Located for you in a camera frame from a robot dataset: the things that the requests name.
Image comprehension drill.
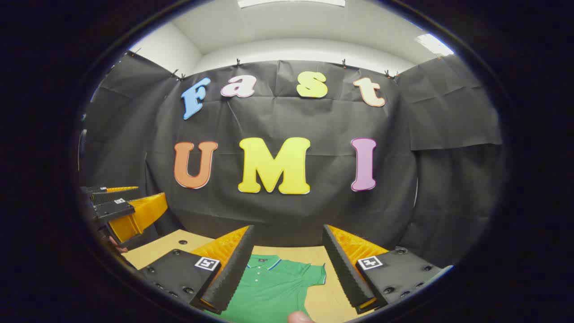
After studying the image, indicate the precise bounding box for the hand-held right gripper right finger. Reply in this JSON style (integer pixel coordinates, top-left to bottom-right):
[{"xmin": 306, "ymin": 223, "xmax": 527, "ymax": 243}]
[{"xmin": 322, "ymin": 224, "xmax": 452, "ymax": 314}]

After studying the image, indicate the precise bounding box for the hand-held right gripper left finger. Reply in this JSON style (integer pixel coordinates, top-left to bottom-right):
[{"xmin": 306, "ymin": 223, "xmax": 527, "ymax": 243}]
[{"xmin": 137, "ymin": 225, "xmax": 256, "ymax": 314}]

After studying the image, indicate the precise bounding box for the green T-shirt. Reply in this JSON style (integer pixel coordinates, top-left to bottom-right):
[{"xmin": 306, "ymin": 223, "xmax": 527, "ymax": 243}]
[{"xmin": 211, "ymin": 254, "xmax": 327, "ymax": 323}]

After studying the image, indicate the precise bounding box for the black backdrop cloth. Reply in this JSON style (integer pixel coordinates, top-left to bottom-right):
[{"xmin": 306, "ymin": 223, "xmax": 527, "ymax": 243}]
[{"xmin": 80, "ymin": 50, "xmax": 505, "ymax": 270}]

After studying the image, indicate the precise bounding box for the ceiling light panel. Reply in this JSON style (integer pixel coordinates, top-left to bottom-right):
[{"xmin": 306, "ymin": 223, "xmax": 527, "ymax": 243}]
[
  {"xmin": 414, "ymin": 33, "xmax": 455, "ymax": 57},
  {"xmin": 237, "ymin": 0, "xmax": 347, "ymax": 9}
]

